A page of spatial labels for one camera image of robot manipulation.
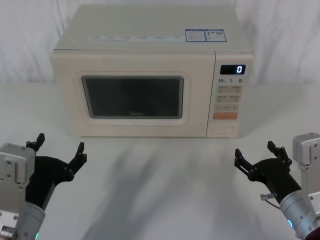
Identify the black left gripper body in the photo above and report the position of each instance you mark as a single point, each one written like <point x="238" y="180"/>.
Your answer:
<point x="47" y="175"/>

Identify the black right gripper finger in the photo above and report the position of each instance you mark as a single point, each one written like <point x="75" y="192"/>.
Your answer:
<point x="242" y="162"/>
<point x="281" y="153"/>

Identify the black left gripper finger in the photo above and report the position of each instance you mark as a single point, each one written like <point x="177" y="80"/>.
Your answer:
<point x="78" y="160"/>
<point x="37" y="141"/>

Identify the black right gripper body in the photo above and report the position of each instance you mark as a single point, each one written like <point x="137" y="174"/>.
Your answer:
<point x="272" y="175"/>

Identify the white table cloth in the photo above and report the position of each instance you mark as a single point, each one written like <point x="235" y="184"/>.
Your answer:
<point x="155" y="187"/>

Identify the white curtain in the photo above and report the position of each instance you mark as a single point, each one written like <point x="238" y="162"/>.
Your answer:
<point x="30" y="37"/>

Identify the cream microwave oven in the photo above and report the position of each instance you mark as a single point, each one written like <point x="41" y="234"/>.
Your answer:
<point x="140" y="60"/>

